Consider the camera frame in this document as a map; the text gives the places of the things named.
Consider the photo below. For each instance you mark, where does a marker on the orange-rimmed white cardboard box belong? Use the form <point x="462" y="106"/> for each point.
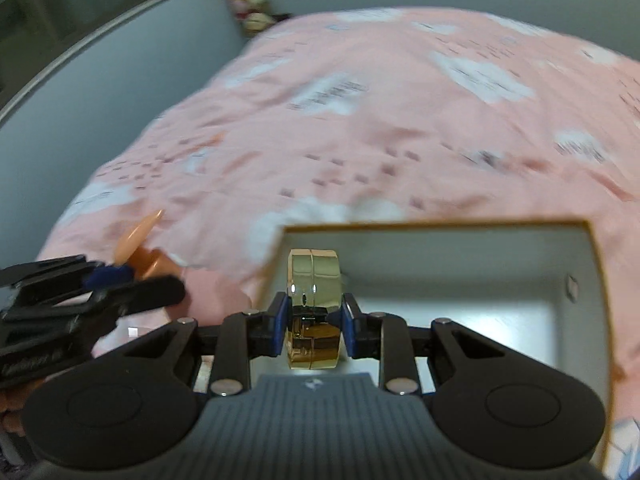
<point x="450" y="270"/>

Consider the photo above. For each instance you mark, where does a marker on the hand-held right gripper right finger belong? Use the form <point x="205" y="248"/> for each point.
<point x="350" y="327"/>

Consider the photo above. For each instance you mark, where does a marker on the gold faceted perfume bottle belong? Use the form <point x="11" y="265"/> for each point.
<point x="312" y="270"/>

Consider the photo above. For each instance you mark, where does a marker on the peach plastic bottle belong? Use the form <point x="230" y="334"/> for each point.
<point x="145" y="257"/>

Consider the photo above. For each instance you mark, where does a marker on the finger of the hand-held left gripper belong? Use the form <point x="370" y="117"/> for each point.
<point x="107" y="276"/>
<point x="150" y="292"/>

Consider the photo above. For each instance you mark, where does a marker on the pink printed blanket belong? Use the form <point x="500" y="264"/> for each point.
<point x="350" y="135"/>

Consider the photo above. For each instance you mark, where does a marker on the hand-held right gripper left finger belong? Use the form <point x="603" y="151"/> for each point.
<point x="280" y="327"/>

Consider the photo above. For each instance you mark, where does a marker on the grey window frame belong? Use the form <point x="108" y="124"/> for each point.
<point x="75" y="45"/>

